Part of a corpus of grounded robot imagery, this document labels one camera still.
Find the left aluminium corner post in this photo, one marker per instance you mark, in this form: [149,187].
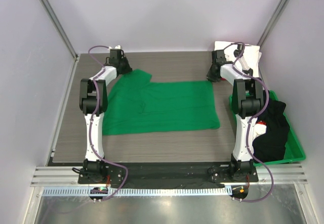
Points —
[59,28]

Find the right aluminium corner post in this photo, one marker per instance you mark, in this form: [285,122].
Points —
[282,4]

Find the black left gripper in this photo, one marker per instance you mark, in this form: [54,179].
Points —
[128,69]

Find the black t shirt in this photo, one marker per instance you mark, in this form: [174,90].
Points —
[271,146]

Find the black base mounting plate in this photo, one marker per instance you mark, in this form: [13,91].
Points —
[110,180]

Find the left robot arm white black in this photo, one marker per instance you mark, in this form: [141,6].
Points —
[93,102]

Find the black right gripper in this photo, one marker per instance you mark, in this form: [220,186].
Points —
[210,77]

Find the aluminium corner post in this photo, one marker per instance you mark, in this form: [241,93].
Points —
[59,28]
[282,4]

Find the green t shirt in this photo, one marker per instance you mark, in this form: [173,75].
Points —
[136,104]

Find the white t shirt in bin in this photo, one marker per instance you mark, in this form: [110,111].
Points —
[259,134]

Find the folded white printed t shirt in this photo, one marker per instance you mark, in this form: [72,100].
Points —
[249,60]

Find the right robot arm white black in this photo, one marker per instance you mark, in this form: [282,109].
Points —
[247,102]

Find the white slotted cable duct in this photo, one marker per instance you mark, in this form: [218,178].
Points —
[136,191]

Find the aluminium frame rail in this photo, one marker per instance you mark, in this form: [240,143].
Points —
[60,176]

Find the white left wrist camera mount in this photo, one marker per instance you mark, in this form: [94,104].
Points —
[118,47]

